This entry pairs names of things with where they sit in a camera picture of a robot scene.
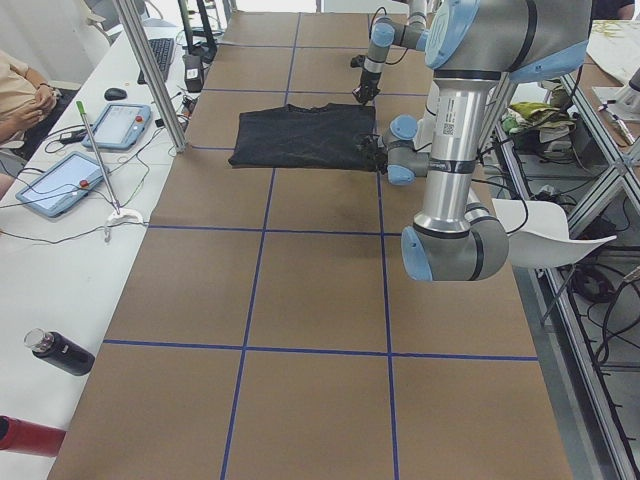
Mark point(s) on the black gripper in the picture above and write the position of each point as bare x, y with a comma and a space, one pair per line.
369, 80
378, 159

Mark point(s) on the black graphic t-shirt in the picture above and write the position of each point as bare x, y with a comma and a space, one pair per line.
323, 137

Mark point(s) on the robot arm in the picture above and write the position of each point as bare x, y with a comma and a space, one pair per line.
469, 46
385, 33

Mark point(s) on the white plastic chair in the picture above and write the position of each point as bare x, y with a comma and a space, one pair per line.
539, 234

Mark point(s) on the black keyboard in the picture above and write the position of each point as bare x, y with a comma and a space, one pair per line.
163, 50

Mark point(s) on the far blue teach pendant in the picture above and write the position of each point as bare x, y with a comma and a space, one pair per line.
120, 125

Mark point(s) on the blue teach pendant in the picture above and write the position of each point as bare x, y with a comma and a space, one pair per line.
120, 125
62, 186

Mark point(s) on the black computer mouse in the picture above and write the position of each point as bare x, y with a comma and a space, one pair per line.
115, 94

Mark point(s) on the green tipped grabber stick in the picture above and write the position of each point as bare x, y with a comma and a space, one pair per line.
120, 215

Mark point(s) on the near blue teach pendant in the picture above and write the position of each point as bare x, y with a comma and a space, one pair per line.
62, 186

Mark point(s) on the seated person beige shirt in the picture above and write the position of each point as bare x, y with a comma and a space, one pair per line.
28, 104

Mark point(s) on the black water bottle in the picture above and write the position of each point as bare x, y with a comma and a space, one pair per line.
59, 351

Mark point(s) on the red bottle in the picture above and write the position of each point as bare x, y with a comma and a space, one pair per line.
21, 436

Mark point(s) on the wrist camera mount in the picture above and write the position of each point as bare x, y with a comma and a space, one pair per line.
357, 61

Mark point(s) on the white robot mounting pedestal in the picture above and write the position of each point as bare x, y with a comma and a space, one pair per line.
426, 125

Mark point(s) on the aluminium frame post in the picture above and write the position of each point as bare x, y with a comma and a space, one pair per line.
130, 20

